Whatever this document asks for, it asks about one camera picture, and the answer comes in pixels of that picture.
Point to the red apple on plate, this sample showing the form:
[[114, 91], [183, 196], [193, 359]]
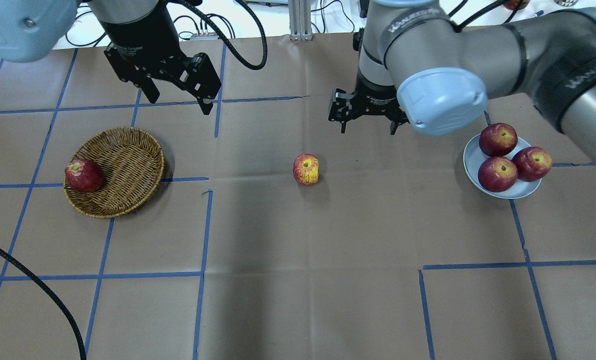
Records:
[[498, 139]]

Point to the red apple plate right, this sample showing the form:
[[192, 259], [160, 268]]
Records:
[[533, 163]]

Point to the aluminium frame post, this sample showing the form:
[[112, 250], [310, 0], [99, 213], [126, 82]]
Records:
[[300, 20]]

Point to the red apple plate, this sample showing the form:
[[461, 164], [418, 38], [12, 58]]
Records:
[[497, 174], [533, 163]]

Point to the white round plate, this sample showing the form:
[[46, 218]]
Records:
[[473, 157]]

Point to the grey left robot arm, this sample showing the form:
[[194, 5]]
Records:
[[30, 29]]

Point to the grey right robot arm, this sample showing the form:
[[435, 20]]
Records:
[[416, 66]]

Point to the red yellow apple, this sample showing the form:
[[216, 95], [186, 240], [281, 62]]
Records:
[[306, 169]]

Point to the dark red apple in basket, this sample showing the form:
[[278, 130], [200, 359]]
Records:
[[84, 176]]

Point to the red apple near plate front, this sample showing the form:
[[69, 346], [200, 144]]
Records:
[[497, 174]]

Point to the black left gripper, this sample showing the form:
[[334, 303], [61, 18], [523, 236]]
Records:
[[140, 36]]

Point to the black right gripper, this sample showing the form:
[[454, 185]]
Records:
[[374, 93]]

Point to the woven wicker basket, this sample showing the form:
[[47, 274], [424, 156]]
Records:
[[133, 163]]

